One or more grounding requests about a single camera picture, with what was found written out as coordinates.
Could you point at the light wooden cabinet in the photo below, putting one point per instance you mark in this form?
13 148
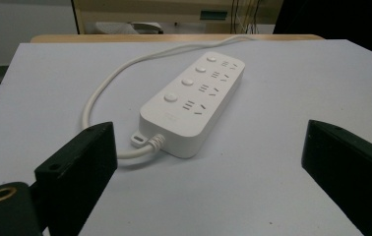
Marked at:
161 11

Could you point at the white power strip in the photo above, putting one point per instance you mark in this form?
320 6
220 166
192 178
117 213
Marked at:
190 105

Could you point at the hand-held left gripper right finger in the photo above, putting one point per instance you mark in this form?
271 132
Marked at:
351 167

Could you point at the white and grey object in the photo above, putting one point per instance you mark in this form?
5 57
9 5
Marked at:
125 28

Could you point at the light wooden board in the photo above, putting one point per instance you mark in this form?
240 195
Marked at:
108 38

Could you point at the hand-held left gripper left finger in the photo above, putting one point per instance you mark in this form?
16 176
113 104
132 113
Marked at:
75 177

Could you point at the green label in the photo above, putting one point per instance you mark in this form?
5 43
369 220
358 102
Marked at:
213 15

